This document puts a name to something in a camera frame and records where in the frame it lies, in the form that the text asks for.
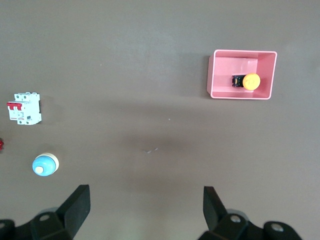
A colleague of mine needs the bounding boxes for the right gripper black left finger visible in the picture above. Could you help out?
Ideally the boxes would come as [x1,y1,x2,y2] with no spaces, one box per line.
[0,184,91,240]

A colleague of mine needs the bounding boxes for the blue cream call bell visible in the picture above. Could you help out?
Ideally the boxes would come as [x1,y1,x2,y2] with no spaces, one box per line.
[31,152,60,177]

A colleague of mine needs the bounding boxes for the yellow push button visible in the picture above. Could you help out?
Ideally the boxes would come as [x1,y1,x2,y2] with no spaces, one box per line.
[231,72,261,91]

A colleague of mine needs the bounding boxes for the pink plastic bin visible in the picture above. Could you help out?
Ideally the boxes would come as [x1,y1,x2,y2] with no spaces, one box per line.
[206,49,278,101]

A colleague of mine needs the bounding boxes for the white red circuit breaker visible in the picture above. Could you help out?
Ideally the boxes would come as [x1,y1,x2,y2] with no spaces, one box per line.
[6,91,43,126]

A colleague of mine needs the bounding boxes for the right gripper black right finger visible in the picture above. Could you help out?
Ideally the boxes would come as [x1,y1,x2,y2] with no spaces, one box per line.
[198,186,303,240]

